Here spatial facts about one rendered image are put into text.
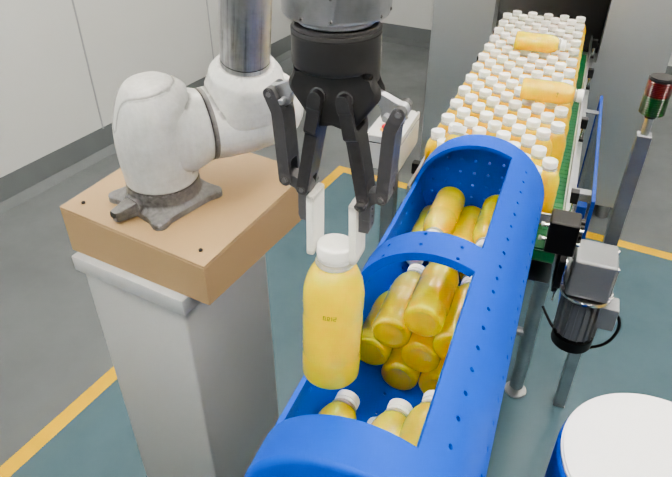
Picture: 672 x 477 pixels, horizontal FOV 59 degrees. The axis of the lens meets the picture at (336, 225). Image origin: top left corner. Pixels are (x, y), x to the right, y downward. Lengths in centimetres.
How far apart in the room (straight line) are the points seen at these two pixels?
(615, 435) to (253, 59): 89
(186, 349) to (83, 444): 107
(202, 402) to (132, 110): 70
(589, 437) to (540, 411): 140
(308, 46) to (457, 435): 49
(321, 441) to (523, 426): 170
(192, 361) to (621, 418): 86
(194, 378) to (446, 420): 79
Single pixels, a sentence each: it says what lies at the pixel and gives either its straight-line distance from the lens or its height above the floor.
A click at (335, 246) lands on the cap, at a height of 145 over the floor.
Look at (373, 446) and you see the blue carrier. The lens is 71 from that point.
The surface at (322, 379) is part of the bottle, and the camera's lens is 69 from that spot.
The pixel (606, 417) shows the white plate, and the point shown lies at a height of 104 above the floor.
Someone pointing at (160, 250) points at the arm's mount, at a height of 110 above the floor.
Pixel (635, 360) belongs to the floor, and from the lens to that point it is 274.
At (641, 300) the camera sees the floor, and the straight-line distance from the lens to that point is 305.
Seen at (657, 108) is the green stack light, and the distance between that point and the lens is 177.
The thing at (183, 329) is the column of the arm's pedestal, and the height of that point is 90.
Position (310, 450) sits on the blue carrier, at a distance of 71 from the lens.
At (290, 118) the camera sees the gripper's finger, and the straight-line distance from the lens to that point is 56.
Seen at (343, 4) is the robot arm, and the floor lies 169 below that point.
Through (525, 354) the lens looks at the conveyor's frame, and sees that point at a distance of 229.
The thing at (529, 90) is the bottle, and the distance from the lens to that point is 195.
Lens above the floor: 181
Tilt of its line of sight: 34 degrees down
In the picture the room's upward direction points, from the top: straight up
